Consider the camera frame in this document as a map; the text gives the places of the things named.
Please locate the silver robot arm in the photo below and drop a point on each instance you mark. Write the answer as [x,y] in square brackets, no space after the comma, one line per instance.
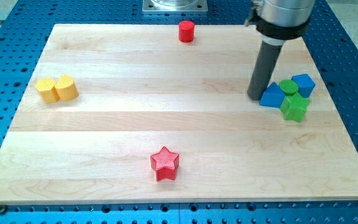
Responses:
[280,20]

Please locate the yellow hexagon block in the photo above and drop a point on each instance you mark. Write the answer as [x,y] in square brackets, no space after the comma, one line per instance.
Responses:
[46,90]

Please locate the red star block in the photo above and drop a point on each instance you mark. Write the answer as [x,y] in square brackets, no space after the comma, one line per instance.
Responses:
[165,164]

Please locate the wooden board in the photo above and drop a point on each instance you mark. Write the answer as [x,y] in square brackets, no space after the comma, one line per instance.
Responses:
[140,89]

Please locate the red cylinder block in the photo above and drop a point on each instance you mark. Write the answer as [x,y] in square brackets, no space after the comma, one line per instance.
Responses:
[186,31]

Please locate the blue triangle block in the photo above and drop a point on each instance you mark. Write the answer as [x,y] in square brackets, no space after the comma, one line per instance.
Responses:
[273,96]

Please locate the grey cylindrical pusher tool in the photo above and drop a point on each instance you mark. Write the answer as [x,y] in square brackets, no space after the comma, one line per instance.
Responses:
[264,66]

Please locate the green cylinder block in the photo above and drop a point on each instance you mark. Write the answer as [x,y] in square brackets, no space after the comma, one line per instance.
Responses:
[289,87]

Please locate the green star block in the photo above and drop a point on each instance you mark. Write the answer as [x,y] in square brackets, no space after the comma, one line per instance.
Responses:
[294,107]

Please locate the yellow heart block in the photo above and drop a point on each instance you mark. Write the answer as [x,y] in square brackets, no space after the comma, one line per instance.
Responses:
[66,88]

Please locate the blue cube block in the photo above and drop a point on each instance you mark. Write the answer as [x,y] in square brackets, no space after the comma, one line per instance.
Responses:
[305,84]

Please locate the blue perforated metal table plate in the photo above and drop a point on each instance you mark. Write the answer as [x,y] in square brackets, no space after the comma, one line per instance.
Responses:
[25,29]

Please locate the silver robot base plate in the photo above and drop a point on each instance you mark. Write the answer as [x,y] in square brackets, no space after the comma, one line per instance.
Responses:
[174,5]

